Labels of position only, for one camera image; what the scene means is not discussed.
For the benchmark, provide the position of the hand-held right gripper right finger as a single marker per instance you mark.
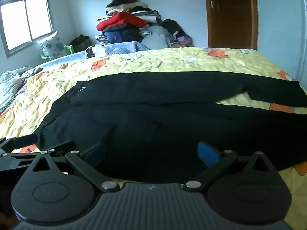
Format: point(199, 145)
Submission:
point(205, 154)

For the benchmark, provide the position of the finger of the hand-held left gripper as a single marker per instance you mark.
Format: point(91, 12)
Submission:
point(60, 146)
point(21, 141)

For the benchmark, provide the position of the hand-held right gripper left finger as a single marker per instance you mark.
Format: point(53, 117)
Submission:
point(93, 154)

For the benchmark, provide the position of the black pants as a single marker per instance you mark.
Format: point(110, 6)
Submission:
point(168, 124)

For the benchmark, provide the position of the grey patterned pillow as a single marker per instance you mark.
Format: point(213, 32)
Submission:
point(12, 81)

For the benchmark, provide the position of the green plastic chair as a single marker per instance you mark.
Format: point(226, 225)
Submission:
point(69, 49)

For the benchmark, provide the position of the white plastic bag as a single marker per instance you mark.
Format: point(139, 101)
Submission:
point(51, 45)

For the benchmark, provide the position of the dark bag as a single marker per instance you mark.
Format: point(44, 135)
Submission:
point(80, 42)

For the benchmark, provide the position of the yellow floral bed sheet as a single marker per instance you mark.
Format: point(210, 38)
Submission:
point(148, 61)

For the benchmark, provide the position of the light blue quilt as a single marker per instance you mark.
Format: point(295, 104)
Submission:
point(120, 48)

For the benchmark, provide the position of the pile of clothes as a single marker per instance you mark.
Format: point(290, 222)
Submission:
point(136, 24)

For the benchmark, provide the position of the brown wooden door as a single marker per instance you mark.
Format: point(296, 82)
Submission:
point(230, 14)

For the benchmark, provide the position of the white cabinet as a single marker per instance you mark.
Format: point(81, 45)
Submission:
point(280, 24)

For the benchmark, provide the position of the window with grey frame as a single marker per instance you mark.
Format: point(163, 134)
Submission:
point(26, 19)

